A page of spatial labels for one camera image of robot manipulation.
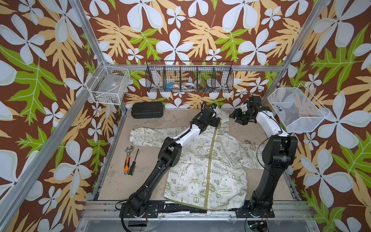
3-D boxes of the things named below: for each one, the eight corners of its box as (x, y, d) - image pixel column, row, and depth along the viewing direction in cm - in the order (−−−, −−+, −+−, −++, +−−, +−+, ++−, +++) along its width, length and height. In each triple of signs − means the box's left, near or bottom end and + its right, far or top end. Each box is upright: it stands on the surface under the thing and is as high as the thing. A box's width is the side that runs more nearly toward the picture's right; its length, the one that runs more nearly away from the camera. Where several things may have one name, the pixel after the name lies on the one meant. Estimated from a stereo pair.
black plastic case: (131, 119, 116) (129, 114, 111) (135, 106, 125) (133, 101, 120) (162, 119, 116) (161, 113, 111) (164, 106, 125) (163, 101, 120)
